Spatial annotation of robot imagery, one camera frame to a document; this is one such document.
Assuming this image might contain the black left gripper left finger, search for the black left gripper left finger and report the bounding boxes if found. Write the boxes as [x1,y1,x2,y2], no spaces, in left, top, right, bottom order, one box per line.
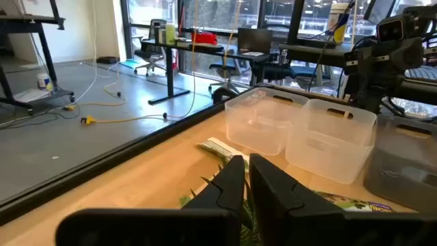
[56,155,245,246]

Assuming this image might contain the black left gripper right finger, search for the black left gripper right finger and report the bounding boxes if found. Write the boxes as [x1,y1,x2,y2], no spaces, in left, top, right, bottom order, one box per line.
[249,153,437,246]

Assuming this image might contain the silver printed granola bar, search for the silver printed granola bar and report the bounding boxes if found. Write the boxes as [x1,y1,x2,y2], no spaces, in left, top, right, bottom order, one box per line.
[197,137,250,172]

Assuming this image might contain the purple granola bar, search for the purple granola bar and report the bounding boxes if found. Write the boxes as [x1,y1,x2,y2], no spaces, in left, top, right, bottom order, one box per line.
[313,191,397,213]

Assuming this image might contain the green succulent in pot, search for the green succulent in pot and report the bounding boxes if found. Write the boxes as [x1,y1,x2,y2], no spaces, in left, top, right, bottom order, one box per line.
[179,163,264,246]

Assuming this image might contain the clear plastic bin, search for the clear plastic bin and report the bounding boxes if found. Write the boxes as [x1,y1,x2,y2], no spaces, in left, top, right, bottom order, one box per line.
[224,87,310,156]
[285,98,378,185]

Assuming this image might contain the white yellow blue container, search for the white yellow blue container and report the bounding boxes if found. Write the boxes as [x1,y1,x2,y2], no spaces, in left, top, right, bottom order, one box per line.
[326,2,352,44]

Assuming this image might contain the blue office chair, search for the blue office chair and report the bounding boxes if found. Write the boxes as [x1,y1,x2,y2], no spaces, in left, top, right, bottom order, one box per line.
[262,63,337,90]

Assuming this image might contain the grey plastic bin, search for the grey plastic bin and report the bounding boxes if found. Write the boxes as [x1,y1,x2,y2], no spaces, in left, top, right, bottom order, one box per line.
[363,114,437,215]

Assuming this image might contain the black monitor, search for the black monitor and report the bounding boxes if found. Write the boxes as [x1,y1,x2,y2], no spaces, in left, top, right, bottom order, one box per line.
[238,27,273,54]

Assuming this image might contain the black standing desk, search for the black standing desk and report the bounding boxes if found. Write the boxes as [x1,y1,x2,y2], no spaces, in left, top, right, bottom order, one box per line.
[139,38,271,105]

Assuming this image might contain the black office chair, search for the black office chair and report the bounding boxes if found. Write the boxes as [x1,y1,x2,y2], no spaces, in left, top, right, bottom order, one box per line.
[208,56,244,95]

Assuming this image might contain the teal flat item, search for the teal flat item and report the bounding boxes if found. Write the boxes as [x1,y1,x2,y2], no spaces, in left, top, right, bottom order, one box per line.
[119,59,141,69]

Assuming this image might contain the grey office chair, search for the grey office chair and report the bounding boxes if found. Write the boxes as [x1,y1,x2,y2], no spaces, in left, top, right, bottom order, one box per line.
[132,18,168,77]

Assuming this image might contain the red box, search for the red box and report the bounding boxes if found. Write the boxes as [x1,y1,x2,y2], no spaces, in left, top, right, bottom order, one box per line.
[191,31,219,46]

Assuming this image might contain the green bottle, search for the green bottle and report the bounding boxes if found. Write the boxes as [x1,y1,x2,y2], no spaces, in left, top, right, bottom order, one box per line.
[165,23,177,45]

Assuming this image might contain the white tub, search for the white tub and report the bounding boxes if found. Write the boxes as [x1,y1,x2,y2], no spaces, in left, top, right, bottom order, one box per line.
[36,72,53,92]

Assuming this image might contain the white papers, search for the white papers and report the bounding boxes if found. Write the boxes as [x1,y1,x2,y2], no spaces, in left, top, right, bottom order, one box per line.
[13,88,52,103]

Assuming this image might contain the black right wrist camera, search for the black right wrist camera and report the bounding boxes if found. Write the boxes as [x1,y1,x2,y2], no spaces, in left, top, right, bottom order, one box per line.
[375,6,426,44]

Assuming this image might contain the black frame peg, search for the black frame peg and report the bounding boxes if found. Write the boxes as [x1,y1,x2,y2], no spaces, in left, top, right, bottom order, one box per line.
[211,87,238,105]

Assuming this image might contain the yellow extension cable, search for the yellow extension cable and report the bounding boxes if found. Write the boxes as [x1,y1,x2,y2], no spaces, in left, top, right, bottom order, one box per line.
[94,0,201,124]

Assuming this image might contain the black aluminium table frame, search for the black aluminium table frame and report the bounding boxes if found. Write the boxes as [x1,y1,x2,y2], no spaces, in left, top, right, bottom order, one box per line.
[0,85,349,226]

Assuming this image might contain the cream cable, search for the cream cable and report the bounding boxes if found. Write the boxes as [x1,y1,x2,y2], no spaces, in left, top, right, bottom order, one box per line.
[222,0,244,80]

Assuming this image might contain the white cable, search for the white cable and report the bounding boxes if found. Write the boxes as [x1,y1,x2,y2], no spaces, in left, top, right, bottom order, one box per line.
[71,0,100,105]

